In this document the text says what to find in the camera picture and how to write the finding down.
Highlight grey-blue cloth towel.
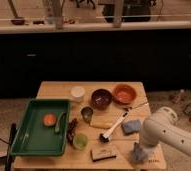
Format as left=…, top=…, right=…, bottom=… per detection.
left=131, top=142, right=149, bottom=164

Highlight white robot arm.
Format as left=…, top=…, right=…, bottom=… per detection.
left=139, top=106, right=191, bottom=157

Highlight small green cup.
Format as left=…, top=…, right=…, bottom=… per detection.
left=73, top=133, right=88, bottom=150

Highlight small metal cup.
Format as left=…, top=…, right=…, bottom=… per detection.
left=81, top=106, right=93, bottom=123

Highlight white paper cup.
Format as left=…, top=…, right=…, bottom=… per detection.
left=71, top=86, right=85, bottom=102

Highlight blue sponge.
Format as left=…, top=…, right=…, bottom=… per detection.
left=122, top=120, right=141, bottom=135

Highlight yellow sponge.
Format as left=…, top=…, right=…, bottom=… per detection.
left=90, top=117, right=112, bottom=129

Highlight wooden table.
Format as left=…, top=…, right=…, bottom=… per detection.
left=13, top=81, right=166, bottom=171

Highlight orange bowl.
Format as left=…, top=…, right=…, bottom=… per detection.
left=112, top=84, right=137, bottom=104

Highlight dark purple bowl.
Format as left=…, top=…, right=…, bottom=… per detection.
left=91, top=89, right=112, bottom=110

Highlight dark red grapes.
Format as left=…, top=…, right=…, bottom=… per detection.
left=67, top=118, right=78, bottom=145

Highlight green cucumber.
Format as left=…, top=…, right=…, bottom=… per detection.
left=54, top=112, right=66, bottom=133

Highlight orange round fruit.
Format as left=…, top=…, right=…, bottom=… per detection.
left=43, top=113, right=57, bottom=127

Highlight green plastic tray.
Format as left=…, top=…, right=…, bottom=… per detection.
left=10, top=99, right=70, bottom=157

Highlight black stand left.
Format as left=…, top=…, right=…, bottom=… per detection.
left=5, top=123, right=17, bottom=171

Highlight wooden block with handle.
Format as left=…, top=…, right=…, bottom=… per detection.
left=91, top=148, right=117, bottom=162

